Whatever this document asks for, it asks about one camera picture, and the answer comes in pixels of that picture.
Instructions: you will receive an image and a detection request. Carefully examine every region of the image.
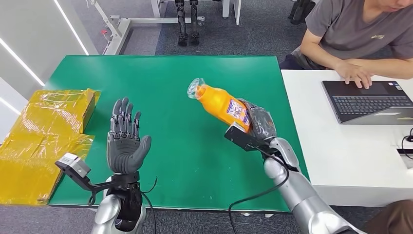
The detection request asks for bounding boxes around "black left camera bracket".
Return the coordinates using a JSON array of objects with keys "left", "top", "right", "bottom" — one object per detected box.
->
[{"left": 55, "top": 161, "right": 113, "bottom": 207}]

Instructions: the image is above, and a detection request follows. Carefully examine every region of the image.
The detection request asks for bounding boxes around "green table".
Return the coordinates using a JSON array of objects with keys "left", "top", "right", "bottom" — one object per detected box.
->
[{"left": 44, "top": 55, "right": 310, "bottom": 213}]

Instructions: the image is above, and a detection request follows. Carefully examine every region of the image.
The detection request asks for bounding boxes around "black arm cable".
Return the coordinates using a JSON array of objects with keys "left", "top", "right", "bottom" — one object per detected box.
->
[
  {"left": 140, "top": 176, "right": 159, "bottom": 234},
  {"left": 228, "top": 151, "right": 290, "bottom": 234}
]

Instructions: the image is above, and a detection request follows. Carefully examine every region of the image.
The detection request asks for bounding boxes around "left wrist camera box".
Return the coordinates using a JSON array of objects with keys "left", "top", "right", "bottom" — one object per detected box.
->
[{"left": 55, "top": 153, "right": 92, "bottom": 178}]

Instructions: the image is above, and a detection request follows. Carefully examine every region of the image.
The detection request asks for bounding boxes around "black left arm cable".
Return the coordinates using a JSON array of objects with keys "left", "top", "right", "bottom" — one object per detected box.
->
[{"left": 140, "top": 176, "right": 159, "bottom": 234}]

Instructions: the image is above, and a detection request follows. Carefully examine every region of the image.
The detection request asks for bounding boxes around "orange juice bottle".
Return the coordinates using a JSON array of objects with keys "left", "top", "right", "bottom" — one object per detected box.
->
[{"left": 187, "top": 78, "right": 252, "bottom": 133}]

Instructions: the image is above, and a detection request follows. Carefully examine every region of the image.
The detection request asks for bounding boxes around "black object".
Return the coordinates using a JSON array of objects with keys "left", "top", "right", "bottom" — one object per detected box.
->
[{"left": 288, "top": 0, "right": 316, "bottom": 25}]

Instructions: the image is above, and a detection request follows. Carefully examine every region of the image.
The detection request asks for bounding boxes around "brown rounded object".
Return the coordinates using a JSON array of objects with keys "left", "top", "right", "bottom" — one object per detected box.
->
[{"left": 361, "top": 199, "right": 413, "bottom": 234}]

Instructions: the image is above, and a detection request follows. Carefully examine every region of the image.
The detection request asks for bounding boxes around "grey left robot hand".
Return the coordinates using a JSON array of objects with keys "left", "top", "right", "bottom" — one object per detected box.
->
[{"left": 106, "top": 97, "right": 152, "bottom": 176}]

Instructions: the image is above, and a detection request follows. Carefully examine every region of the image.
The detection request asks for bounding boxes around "yellow taped cardboard box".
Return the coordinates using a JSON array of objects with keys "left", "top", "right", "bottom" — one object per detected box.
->
[{"left": 0, "top": 88, "right": 102, "bottom": 206}]

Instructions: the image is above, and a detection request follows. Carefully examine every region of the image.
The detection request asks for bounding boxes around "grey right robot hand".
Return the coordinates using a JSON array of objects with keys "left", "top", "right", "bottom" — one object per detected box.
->
[{"left": 240, "top": 98, "right": 278, "bottom": 143}]

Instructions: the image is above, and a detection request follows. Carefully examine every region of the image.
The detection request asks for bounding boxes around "black desk cable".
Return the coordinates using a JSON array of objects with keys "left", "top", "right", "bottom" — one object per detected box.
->
[{"left": 400, "top": 127, "right": 413, "bottom": 160}]

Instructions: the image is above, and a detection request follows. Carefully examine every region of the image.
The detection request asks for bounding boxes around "white desk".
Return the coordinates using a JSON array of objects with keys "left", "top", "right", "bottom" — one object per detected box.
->
[{"left": 281, "top": 70, "right": 413, "bottom": 208}]

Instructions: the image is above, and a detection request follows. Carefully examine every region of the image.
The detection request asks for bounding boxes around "person's hand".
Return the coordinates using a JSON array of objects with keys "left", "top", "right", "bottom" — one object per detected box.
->
[{"left": 334, "top": 61, "right": 374, "bottom": 89}]

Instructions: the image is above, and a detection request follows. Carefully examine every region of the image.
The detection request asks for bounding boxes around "black laptop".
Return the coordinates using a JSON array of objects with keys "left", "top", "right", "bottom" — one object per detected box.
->
[{"left": 321, "top": 80, "right": 413, "bottom": 126}]

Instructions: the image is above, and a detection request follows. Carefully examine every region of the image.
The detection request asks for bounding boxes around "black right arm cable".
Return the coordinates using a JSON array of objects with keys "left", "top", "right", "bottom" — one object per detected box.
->
[{"left": 228, "top": 151, "right": 290, "bottom": 234}]

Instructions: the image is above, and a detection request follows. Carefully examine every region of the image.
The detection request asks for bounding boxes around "person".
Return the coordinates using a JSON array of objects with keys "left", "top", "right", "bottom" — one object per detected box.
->
[{"left": 279, "top": 0, "right": 413, "bottom": 89}]

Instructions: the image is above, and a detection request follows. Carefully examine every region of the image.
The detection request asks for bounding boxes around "white metal gantry frame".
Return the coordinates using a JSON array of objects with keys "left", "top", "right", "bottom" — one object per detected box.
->
[{"left": 85, "top": 0, "right": 206, "bottom": 56}]

